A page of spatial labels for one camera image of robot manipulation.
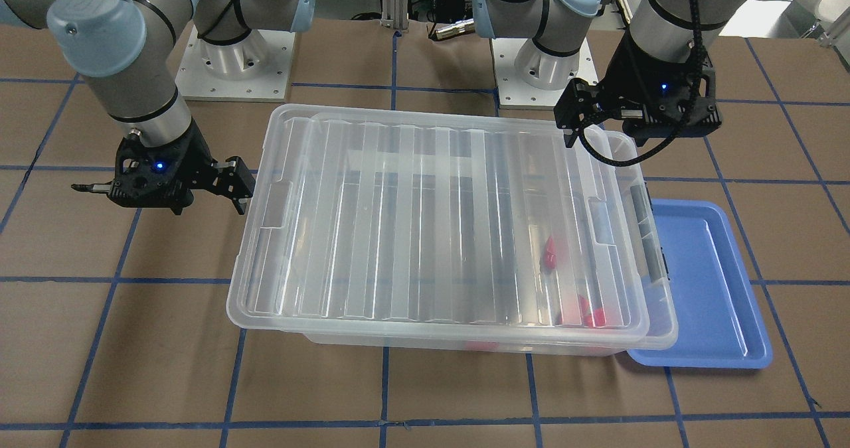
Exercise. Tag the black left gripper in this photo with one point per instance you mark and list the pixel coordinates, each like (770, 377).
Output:
(622, 76)

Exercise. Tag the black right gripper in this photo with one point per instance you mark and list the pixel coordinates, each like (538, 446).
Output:
(193, 158)

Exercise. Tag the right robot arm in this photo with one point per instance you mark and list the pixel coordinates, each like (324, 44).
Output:
(120, 49)

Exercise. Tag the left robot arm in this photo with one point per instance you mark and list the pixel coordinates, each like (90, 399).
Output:
(665, 29)

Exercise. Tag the clear plastic box lid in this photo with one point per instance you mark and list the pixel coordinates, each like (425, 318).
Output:
(438, 229)

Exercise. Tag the clear plastic storage box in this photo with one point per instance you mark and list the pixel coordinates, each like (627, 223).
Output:
(465, 302)

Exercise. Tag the red block under lid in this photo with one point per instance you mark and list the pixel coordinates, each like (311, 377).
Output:
(482, 346)

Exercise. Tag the blue plastic tray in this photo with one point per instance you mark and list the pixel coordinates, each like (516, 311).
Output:
(720, 325)

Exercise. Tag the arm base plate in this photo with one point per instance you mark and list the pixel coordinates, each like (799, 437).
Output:
(258, 69)
(528, 79)

